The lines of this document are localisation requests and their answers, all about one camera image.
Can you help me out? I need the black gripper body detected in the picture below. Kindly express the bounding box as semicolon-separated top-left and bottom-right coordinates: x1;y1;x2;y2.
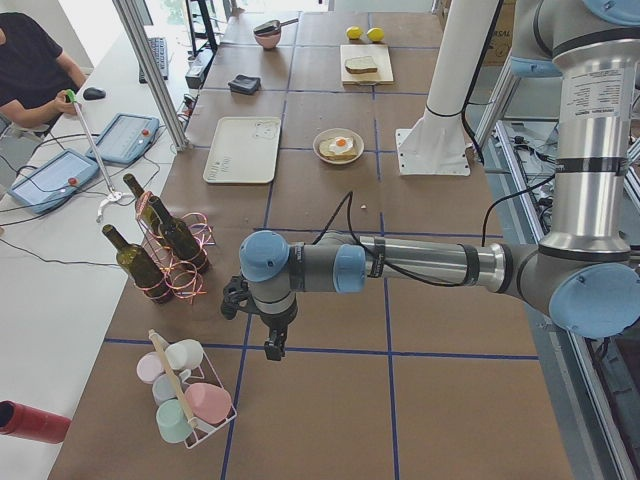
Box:
263;310;295;345

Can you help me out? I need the cream round plate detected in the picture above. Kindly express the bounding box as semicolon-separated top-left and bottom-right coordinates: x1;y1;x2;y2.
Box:
313;128;364;165

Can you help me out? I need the cream bear serving tray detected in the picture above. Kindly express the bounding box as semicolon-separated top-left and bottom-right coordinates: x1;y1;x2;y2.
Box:
203;116;281;184

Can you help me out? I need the white cup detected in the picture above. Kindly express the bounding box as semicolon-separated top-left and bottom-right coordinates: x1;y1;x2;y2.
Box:
165;339;204;371

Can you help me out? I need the grey blue cup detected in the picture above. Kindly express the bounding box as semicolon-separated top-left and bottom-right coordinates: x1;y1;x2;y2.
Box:
152;374;177;406

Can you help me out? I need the light pink cup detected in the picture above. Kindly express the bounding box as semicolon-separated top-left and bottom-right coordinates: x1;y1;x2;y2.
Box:
136;352;165;385

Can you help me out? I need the mint green cup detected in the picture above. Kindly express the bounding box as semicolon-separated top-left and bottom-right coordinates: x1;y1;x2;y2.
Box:
156;399;193;444

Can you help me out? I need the green wine bottle middle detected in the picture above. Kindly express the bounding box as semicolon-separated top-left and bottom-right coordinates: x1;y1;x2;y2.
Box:
149;195;210;273

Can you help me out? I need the green wine bottle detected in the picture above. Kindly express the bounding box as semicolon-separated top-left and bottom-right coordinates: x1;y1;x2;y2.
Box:
149;195;210;273
123;174;161;239
102;224;174;304

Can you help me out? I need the green wine bottle front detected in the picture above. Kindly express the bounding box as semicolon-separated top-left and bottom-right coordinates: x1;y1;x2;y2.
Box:
102;224;174;304

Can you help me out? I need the green wine bottle back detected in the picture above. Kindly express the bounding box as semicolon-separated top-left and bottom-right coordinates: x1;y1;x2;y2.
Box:
123;174;161;239

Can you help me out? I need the fried egg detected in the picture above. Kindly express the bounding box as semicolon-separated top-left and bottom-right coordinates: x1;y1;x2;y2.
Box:
328;136;353;155

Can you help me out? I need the blue teach pendant far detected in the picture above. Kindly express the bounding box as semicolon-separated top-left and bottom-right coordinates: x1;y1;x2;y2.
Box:
95;113;160;166

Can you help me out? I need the blue teach pendant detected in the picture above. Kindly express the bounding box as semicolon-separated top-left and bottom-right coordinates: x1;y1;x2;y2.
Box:
95;113;160;166
8;149;99;214

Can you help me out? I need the folded grey cloth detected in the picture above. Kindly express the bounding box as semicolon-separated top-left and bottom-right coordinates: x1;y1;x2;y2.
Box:
228;74;261;95

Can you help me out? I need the red cylinder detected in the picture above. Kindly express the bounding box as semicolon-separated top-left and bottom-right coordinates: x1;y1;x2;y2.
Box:
1;400;71;444

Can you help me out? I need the blue teach pendant near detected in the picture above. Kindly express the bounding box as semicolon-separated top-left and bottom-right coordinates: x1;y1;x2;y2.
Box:
8;149;99;214

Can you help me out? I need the pink bowl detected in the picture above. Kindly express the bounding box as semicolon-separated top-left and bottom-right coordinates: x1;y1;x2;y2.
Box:
253;31;281;50

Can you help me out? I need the wooden cutting board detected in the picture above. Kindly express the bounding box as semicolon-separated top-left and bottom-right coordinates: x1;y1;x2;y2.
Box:
340;44;394;85

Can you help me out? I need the black computer mouse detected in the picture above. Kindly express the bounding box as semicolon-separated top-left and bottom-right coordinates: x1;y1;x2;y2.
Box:
82;87;106;101

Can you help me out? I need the metal scoop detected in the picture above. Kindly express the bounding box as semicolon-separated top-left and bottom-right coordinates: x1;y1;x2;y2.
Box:
253;18;298;36

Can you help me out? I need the yellow lemon one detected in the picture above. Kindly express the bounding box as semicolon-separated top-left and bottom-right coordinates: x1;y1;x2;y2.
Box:
346;25;363;41

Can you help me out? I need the black keyboard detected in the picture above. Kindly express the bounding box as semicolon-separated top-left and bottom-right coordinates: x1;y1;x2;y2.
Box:
148;37;169;80

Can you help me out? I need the yellow lemon two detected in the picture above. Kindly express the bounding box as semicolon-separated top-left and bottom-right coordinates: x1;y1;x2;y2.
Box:
367;27;385;43

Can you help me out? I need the reacher grabber stick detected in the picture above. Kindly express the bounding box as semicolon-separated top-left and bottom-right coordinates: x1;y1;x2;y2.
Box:
65;89;126;224

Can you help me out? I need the person in black shirt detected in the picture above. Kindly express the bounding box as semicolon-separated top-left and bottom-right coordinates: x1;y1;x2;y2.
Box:
1;12;86;129

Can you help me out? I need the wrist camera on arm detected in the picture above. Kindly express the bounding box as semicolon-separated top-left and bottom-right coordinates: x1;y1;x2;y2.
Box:
220;275;252;320

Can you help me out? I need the copper wire bottle rack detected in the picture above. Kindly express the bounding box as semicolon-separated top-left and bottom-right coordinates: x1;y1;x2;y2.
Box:
136;191;215;302

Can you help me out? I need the aluminium frame post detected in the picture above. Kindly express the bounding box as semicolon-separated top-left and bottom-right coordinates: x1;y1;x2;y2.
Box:
112;0;190;152

